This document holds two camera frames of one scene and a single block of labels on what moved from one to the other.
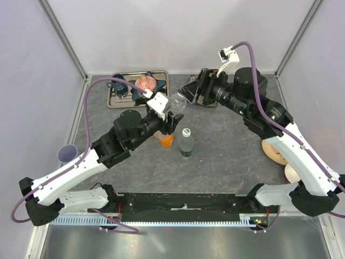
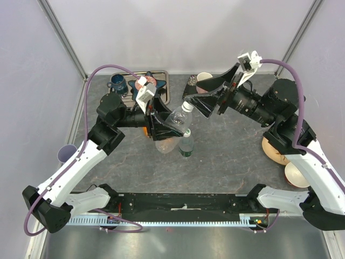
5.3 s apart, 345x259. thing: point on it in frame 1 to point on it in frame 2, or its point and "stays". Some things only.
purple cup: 66,153 stays
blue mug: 116,84 stays
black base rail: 177,206 stays
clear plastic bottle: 177,104 to 180,119
